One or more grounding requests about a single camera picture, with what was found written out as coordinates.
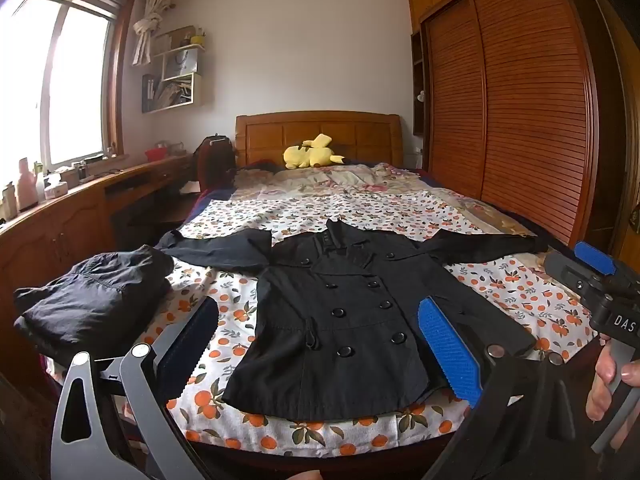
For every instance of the tied beige curtain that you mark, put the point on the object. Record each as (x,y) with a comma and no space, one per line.
(147,30)

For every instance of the wooden bed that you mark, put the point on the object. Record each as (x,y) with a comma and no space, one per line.
(260,140)

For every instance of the white tissue box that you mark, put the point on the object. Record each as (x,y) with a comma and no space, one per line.
(56,189)

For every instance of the wood-framed window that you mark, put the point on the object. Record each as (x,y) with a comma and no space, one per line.
(75,85)

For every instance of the yellow pot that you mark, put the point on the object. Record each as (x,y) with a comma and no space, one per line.
(199,39)

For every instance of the folded black clothes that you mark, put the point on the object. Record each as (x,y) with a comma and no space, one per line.
(90,300)

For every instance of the white paper bag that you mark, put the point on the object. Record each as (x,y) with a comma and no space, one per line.
(186,64)

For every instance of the person's right hand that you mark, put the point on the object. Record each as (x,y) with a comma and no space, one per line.
(600,385)

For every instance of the white bottle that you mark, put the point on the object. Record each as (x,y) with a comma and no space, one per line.
(40,187)

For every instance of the wooden louvred wardrobe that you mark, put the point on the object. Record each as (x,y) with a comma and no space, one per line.
(525,110)

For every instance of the white wall shelf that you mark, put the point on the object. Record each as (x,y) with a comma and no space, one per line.
(195,90)

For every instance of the pink bottle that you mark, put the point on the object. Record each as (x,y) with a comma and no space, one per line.
(26,185)

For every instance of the yellow plush toy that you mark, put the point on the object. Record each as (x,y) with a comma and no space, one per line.
(305,156)

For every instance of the wooden door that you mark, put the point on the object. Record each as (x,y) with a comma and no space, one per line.
(620,160)

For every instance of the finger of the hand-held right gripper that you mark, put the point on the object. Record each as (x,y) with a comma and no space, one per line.
(567,267)
(595,258)

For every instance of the red bowl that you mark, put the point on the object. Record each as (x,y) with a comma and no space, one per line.
(157,154)

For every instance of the black double-breasted coat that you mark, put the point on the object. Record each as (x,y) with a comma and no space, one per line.
(325,320)

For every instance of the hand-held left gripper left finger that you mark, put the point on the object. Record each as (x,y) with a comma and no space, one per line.
(192,340)

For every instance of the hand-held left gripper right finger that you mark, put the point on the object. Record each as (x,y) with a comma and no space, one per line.
(450,355)

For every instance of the orange fruit print bedsheet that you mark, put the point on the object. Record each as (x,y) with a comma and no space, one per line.
(500,282)

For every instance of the long wooden desk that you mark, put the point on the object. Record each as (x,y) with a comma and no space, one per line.
(50,240)

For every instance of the floral quilt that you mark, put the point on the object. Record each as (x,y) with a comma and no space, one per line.
(350,180)

